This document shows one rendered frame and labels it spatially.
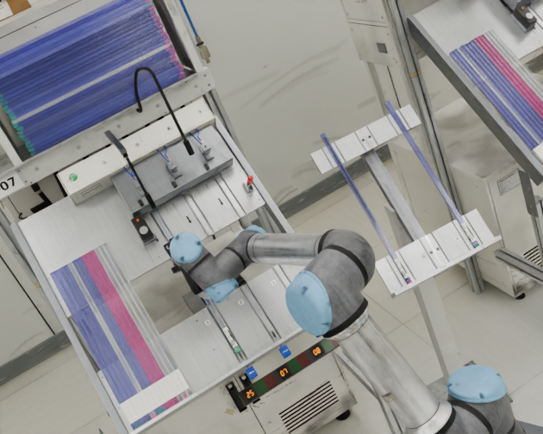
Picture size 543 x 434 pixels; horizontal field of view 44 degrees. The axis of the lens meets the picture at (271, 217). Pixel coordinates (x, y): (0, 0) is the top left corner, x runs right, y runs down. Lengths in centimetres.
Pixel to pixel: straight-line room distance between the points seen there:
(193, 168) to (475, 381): 100
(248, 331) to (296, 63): 222
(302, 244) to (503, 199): 124
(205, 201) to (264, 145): 186
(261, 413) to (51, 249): 92
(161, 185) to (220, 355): 52
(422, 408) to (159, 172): 104
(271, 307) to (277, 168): 207
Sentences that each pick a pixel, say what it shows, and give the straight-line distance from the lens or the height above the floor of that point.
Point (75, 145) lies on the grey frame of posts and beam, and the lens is 207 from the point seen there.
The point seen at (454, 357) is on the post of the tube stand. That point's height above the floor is 21.
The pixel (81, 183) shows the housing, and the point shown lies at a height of 126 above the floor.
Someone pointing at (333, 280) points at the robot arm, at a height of 113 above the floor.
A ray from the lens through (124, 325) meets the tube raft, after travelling 196.
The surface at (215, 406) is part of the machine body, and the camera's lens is 235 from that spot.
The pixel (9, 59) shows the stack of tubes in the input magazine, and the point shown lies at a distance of 201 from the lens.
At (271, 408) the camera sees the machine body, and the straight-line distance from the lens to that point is 244.
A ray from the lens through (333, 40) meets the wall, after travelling 396.
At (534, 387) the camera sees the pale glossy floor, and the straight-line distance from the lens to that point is 258.
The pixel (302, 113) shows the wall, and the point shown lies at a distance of 393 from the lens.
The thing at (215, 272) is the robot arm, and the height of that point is 107.
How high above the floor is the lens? 187
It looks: 27 degrees down
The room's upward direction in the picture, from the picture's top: 24 degrees counter-clockwise
